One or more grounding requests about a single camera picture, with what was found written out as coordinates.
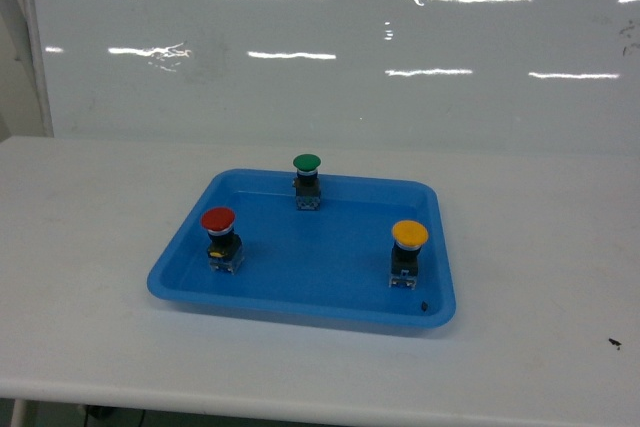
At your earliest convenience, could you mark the yellow mushroom push button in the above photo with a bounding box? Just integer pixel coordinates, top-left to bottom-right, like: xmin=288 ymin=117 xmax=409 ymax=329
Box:
xmin=389 ymin=220 xmax=429 ymax=289

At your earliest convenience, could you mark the red mushroom push button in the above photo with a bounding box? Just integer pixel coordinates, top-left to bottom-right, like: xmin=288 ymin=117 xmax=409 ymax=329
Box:
xmin=200 ymin=207 xmax=244 ymax=275

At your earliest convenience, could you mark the green mushroom push button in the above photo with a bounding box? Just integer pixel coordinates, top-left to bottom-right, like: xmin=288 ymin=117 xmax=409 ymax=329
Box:
xmin=293 ymin=153 xmax=321 ymax=211

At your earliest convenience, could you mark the blue plastic tray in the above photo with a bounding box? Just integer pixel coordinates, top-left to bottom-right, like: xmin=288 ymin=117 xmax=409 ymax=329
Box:
xmin=147 ymin=169 xmax=456 ymax=329

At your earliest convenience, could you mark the white board panel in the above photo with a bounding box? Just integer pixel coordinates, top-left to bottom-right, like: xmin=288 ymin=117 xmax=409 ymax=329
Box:
xmin=29 ymin=0 xmax=639 ymax=152

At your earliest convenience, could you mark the black debris speck on table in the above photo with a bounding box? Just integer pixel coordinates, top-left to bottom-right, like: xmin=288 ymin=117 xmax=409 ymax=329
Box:
xmin=608 ymin=338 xmax=622 ymax=350

